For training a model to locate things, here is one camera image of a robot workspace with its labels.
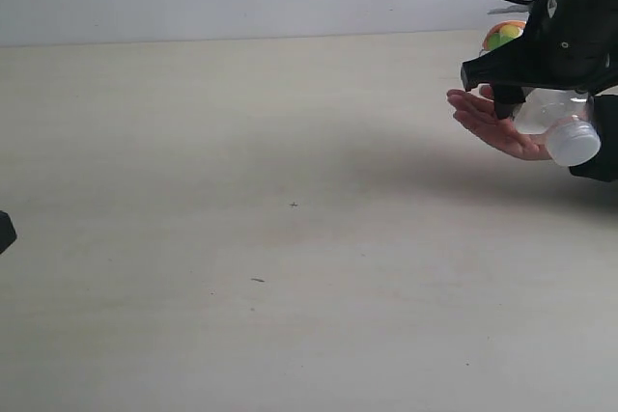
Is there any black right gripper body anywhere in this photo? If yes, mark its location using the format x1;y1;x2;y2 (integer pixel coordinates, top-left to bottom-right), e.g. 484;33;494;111
518;0;617;90

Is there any dark sleeve forearm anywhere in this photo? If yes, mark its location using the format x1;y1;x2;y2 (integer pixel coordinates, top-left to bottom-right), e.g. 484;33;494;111
568;93;618;184

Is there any white illustrated label bottle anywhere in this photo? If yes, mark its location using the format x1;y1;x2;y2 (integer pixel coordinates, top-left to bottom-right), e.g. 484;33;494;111
475;19;603;168

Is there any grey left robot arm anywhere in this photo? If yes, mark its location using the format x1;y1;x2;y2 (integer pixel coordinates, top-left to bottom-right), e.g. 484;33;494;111
0;210;17;254

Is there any person's open hand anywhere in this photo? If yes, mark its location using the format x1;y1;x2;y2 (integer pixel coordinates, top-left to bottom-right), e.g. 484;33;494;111
446;85;550;161

